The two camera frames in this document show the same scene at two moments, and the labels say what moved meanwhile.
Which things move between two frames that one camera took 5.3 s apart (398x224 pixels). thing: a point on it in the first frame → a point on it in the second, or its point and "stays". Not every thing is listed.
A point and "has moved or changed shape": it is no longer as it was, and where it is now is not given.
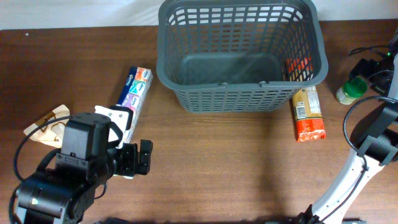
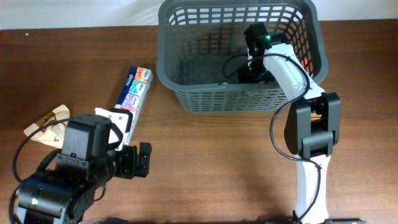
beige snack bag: [53, 134] stays
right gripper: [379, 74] → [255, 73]
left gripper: [132, 165] stays
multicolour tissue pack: [134, 94] stays
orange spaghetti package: [309, 124] has moved or changed shape
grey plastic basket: [239, 56] stays
